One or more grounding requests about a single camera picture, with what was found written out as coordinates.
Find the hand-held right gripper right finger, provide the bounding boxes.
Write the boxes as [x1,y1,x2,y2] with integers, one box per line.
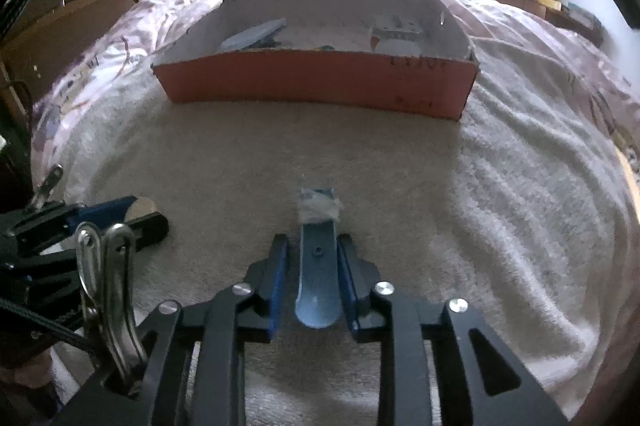
[336,233,568,426]

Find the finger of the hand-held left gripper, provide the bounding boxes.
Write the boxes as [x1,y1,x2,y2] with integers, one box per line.
[15,195,138,239]
[30,212,171,272]

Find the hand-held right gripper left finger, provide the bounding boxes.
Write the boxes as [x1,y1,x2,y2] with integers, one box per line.
[95,233,291,426]

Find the blue curved plastic handle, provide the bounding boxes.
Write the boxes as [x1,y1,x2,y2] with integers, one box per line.
[294,188,346,331]

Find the red cardboard box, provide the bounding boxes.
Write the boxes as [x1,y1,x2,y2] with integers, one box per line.
[151,0,482,122]

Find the light blue plastic shell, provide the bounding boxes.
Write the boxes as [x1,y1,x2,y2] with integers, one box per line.
[220,18,288,53]

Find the white bottle with orange label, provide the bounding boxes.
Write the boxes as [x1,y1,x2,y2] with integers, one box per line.
[369,28,436,55]

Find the metal spring clip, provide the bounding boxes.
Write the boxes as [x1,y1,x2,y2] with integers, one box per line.
[27,163,65,209]
[74,222,151,399]

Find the beige towel blanket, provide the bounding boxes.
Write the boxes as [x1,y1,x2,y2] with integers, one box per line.
[32,51,636,426]

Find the pink printed quilt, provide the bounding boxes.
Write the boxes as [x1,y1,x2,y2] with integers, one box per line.
[30,0,640,187]

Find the teal books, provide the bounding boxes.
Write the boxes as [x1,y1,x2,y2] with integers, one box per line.
[562,3,603,32]

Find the black cable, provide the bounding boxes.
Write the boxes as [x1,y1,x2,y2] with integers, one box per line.
[0,293,101,352]

